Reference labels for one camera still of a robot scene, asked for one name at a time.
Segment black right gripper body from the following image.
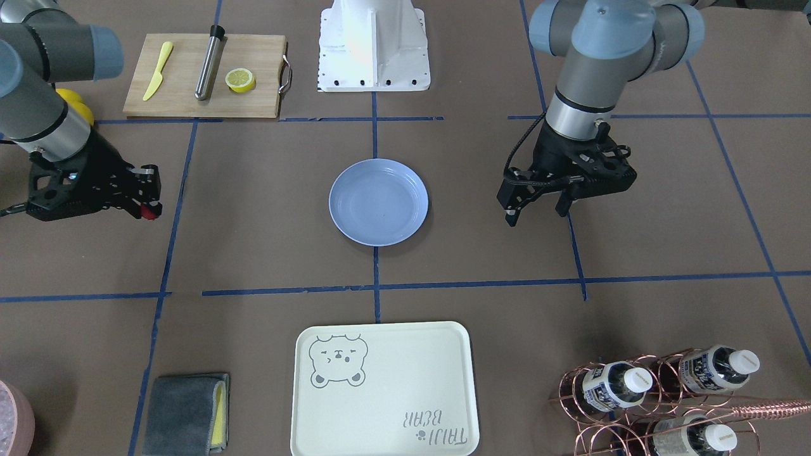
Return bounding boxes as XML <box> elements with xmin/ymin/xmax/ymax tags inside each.
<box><xmin>57</xmin><ymin>127</ymin><xmax>137</xmax><ymax>210</ymax></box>

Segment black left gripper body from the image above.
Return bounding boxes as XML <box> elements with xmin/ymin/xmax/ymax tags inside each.
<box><xmin>497</xmin><ymin>120</ymin><xmax>609</xmax><ymax>213</ymax></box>

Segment red strawberry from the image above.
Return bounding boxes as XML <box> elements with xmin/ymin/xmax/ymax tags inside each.
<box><xmin>140</xmin><ymin>203</ymin><xmax>163</xmax><ymax>220</ymax></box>

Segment blue plate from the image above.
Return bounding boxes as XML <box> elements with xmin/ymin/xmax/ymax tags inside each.
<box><xmin>328</xmin><ymin>158</ymin><xmax>429</xmax><ymax>246</ymax></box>

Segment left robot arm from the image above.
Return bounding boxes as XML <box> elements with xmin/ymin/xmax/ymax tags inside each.
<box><xmin>496</xmin><ymin>1</ymin><xmax>706</xmax><ymax>226</ymax></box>

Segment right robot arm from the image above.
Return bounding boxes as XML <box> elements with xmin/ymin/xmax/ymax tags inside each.
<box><xmin>1</xmin><ymin>1</ymin><xmax>163</xmax><ymax>220</ymax></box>

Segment yellow lemon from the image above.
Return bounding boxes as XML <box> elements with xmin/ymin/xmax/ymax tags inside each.
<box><xmin>69</xmin><ymin>102</ymin><xmax>95</xmax><ymax>126</ymax></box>
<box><xmin>56</xmin><ymin>87</ymin><xmax>84</xmax><ymax>106</ymax></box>

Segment wooden cutting board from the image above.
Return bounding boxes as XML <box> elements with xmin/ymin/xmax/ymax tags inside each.
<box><xmin>123</xmin><ymin>34</ymin><xmax>293</xmax><ymax>119</ymax></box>

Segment steel rod with black tip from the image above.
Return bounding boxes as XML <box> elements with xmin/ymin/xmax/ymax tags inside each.
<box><xmin>194</xmin><ymin>24</ymin><xmax>226</xmax><ymax>101</ymax></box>

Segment yellow plastic knife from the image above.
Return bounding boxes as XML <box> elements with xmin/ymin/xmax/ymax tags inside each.
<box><xmin>142</xmin><ymin>41</ymin><xmax>174</xmax><ymax>101</ymax></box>

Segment lemon half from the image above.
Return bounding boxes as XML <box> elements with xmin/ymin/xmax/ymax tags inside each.
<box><xmin>225</xmin><ymin>68</ymin><xmax>256</xmax><ymax>93</ymax></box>

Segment dark drink bottle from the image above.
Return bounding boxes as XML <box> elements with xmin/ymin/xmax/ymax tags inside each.
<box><xmin>677</xmin><ymin>345</ymin><xmax>761</xmax><ymax>395</ymax></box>
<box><xmin>580</xmin><ymin>362</ymin><xmax>654</xmax><ymax>412</ymax></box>
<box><xmin>649</xmin><ymin>415</ymin><xmax>738</xmax><ymax>455</ymax></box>

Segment cream bear tray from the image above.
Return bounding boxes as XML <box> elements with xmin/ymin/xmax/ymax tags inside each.
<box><xmin>290</xmin><ymin>321</ymin><xmax>480</xmax><ymax>455</ymax></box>

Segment grey folded cloth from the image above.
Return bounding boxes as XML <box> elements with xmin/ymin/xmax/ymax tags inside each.
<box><xmin>141</xmin><ymin>372</ymin><xmax>231</xmax><ymax>455</ymax></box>

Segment pink bowl with ice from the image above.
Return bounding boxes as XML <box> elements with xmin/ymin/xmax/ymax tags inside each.
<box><xmin>1</xmin><ymin>381</ymin><xmax>35</xmax><ymax>455</ymax></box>

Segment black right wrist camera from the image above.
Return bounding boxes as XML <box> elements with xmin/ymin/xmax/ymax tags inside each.
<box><xmin>25</xmin><ymin>158</ymin><xmax>118</xmax><ymax>222</ymax></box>

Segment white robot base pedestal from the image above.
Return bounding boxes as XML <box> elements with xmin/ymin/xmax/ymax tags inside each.
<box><xmin>317</xmin><ymin>1</ymin><xmax>431</xmax><ymax>92</ymax></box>

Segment copper wire bottle rack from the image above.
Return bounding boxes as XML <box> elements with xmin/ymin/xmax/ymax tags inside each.
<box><xmin>547</xmin><ymin>348</ymin><xmax>809</xmax><ymax>455</ymax></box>

